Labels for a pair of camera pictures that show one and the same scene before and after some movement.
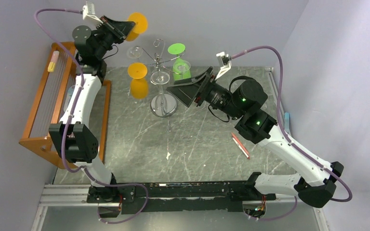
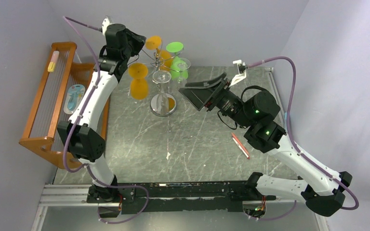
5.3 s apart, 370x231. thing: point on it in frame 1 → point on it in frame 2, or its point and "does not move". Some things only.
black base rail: (155, 198) does not move
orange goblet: (139, 85) does not move
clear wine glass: (181, 67) does not move
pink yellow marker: (51, 67) does not move
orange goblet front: (140, 26) → (165, 58)
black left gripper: (121, 30) → (139, 40)
